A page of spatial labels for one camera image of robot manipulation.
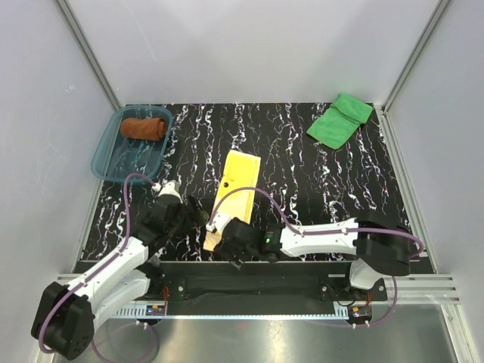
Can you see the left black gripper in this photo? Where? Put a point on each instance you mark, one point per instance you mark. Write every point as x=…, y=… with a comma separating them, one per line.
x=197, y=215

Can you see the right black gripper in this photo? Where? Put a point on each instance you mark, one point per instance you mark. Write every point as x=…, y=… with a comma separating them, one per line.
x=226, y=251

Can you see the brown towel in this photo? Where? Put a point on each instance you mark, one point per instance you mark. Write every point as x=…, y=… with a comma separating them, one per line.
x=153, y=129

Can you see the teal transparent plastic bin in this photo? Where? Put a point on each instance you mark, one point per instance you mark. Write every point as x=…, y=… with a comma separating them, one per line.
x=118, y=156

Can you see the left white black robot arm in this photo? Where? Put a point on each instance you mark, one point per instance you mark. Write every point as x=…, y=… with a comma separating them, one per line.
x=69, y=314

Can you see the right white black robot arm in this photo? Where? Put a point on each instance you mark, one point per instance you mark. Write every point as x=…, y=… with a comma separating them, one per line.
x=378, y=250

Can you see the green towel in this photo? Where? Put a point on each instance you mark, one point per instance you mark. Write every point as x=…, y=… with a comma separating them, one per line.
x=340, y=121

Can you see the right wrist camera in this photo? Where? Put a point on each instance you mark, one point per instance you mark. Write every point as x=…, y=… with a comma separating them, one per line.
x=219, y=222

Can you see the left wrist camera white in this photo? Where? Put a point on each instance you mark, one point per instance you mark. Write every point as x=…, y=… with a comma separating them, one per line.
x=169, y=188

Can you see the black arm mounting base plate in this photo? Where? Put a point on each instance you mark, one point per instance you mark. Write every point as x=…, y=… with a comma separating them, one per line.
x=325, y=281

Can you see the aluminium frame rail front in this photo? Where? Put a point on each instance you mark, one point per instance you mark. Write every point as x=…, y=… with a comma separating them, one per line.
x=412, y=290

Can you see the left aluminium frame post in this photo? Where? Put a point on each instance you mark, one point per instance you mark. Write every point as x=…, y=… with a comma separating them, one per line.
x=82, y=42

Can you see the aluminium frame post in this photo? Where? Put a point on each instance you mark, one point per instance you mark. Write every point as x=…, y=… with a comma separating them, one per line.
x=82, y=42
x=430, y=28

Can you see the right aluminium frame post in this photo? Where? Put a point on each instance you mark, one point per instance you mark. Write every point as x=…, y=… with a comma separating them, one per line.
x=430, y=28

